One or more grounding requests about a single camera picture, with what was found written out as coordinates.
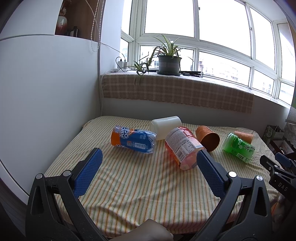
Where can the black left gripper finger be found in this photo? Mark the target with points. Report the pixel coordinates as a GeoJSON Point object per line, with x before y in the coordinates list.
{"type": "Point", "coordinates": [268, 163]}

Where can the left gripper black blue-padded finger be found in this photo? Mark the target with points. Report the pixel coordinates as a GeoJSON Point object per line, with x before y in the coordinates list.
{"type": "Point", "coordinates": [54, 211]}
{"type": "Point", "coordinates": [243, 212]}

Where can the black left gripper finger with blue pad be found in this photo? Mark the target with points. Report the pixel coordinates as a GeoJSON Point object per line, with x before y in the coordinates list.
{"type": "Point", "coordinates": [285, 162]}

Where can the white plastic cup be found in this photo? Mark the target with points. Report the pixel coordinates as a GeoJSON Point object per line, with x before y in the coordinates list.
{"type": "Point", "coordinates": [162, 126]}

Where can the orange paper cup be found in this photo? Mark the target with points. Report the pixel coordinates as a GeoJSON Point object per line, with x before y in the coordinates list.
{"type": "Point", "coordinates": [247, 137]}

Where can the brown paper cup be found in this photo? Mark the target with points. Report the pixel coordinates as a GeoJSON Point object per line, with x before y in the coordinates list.
{"type": "Point", "coordinates": [208, 138]}

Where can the cardboard box with items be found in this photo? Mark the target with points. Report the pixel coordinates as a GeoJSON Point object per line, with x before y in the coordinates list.
{"type": "Point", "coordinates": [281, 146]}

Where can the white lace cloth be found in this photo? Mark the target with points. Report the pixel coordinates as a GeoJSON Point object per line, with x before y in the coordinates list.
{"type": "Point", "coordinates": [290, 127]}

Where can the green paper bag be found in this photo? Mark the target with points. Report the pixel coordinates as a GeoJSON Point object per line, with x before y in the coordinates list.
{"type": "Point", "coordinates": [272, 133]}

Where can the green tea bottle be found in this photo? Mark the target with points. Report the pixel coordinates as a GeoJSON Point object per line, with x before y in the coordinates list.
{"type": "Point", "coordinates": [238, 148]}

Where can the red orange drink bottle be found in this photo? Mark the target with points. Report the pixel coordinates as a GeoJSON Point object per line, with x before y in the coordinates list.
{"type": "Point", "coordinates": [183, 146]}

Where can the checkered windowsill cloth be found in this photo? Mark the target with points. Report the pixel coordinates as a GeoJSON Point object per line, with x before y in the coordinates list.
{"type": "Point", "coordinates": [178, 90]}

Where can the striped table cloth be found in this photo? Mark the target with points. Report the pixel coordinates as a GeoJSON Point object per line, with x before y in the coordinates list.
{"type": "Point", "coordinates": [131, 187]}

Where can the black object on windowsill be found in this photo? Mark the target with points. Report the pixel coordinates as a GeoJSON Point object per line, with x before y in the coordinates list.
{"type": "Point", "coordinates": [192, 73]}

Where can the blue orange drink bottle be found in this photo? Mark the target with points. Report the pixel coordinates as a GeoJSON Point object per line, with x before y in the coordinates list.
{"type": "Point", "coordinates": [137, 140]}

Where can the white cabinet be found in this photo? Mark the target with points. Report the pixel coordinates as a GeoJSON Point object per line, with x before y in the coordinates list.
{"type": "Point", "coordinates": [49, 89]}

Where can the potted spider plant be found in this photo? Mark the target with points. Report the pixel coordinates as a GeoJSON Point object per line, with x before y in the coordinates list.
{"type": "Point", "coordinates": [168, 56]}

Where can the small hanging plant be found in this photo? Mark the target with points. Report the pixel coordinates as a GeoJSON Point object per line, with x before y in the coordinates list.
{"type": "Point", "coordinates": [143, 65]}

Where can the ceramic vase on shelf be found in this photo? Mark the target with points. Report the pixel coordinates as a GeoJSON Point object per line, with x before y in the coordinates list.
{"type": "Point", "coordinates": [61, 26]}

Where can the white charger with cable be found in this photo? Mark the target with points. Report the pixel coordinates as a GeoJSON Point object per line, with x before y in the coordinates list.
{"type": "Point", "coordinates": [121, 64]}

